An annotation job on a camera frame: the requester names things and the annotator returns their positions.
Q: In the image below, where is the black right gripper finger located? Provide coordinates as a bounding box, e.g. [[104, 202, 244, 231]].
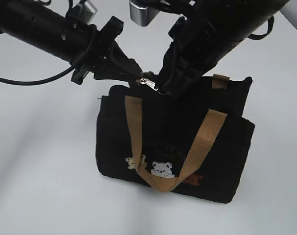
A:
[[159, 81, 184, 98]]

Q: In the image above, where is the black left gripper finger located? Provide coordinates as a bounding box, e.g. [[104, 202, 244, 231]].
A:
[[114, 44, 142, 76], [93, 67, 139, 80]]

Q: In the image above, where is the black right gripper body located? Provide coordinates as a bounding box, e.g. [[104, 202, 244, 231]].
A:
[[160, 16, 212, 92]]

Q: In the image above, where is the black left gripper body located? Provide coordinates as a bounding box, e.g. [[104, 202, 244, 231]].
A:
[[70, 16, 126, 85]]

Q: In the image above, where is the silver metal zipper pull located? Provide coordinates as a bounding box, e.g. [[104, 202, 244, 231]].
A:
[[136, 77, 163, 94]]

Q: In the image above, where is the black canvas tote bag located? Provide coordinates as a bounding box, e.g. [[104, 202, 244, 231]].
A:
[[96, 75, 255, 204]]

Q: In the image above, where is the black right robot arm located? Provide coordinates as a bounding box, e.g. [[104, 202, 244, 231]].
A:
[[157, 0, 287, 97]]

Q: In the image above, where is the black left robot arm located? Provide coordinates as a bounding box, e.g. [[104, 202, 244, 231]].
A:
[[0, 0, 142, 86]]

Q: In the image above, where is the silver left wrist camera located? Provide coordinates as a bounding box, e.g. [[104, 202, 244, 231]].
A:
[[76, 0, 98, 24]]

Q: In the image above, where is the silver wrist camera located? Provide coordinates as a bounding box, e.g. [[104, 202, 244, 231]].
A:
[[129, 0, 160, 27], [76, 0, 98, 24]]

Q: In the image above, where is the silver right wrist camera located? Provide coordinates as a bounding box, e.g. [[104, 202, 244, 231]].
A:
[[129, 0, 160, 27]]

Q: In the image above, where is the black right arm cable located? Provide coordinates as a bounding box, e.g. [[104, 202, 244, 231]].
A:
[[248, 17, 274, 41]]

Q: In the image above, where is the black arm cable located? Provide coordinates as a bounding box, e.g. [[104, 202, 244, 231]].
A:
[[248, 17, 274, 41], [0, 24, 100, 85]]

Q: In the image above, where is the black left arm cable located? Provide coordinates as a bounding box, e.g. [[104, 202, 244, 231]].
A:
[[0, 24, 100, 85]]

